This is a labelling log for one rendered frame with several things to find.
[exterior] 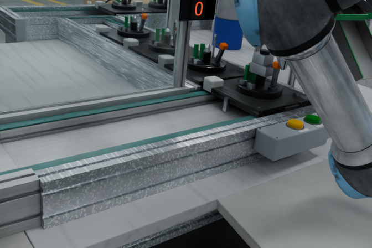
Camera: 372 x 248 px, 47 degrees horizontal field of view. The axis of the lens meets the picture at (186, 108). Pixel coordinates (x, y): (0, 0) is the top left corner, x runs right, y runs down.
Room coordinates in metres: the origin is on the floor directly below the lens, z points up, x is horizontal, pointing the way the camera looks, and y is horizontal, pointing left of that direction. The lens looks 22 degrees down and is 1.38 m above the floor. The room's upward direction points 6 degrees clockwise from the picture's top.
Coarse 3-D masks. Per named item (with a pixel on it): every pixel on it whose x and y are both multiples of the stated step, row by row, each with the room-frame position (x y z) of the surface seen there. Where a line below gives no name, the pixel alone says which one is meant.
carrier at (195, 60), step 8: (200, 48) 1.47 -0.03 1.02; (208, 48) 1.42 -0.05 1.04; (192, 56) 1.41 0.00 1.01; (200, 56) 1.47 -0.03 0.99; (208, 56) 1.42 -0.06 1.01; (192, 64) 1.38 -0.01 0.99; (200, 64) 1.38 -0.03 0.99; (208, 64) 1.39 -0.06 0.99; (216, 64) 1.38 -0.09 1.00; (224, 64) 1.41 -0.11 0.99; (192, 72) 1.35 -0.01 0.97; (200, 72) 1.36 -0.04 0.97; (208, 72) 1.36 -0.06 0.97; (216, 72) 1.37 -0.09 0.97; (224, 72) 1.39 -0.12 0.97; (232, 72) 1.40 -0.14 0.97; (192, 80) 1.29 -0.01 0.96; (200, 80) 1.27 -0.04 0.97
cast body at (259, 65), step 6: (258, 54) 1.22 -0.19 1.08; (264, 54) 1.22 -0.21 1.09; (270, 54) 1.23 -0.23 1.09; (252, 60) 1.23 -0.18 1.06; (258, 60) 1.22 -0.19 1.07; (264, 60) 1.20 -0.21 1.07; (270, 60) 1.22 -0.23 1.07; (252, 66) 1.23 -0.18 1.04; (258, 66) 1.21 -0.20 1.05; (264, 66) 1.20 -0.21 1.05; (252, 72) 1.23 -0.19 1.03; (258, 72) 1.21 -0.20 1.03; (264, 72) 1.20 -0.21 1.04; (270, 72) 1.21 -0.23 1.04
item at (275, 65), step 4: (272, 64) 1.20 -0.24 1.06; (276, 64) 1.18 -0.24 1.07; (276, 68) 1.18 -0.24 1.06; (276, 72) 1.18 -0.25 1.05; (272, 76) 1.19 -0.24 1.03; (276, 76) 1.18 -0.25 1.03; (272, 80) 1.19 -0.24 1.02; (276, 80) 1.19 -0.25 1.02; (272, 84) 1.18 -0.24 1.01; (276, 84) 1.19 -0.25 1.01
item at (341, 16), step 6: (354, 6) 1.41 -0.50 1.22; (342, 12) 1.37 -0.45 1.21; (348, 12) 1.38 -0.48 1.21; (354, 12) 1.39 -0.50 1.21; (360, 12) 1.38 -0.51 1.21; (336, 18) 1.30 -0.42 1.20; (342, 18) 1.31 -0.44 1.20; (348, 18) 1.33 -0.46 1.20; (354, 18) 1.34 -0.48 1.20; (360, 18) 1.35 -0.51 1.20
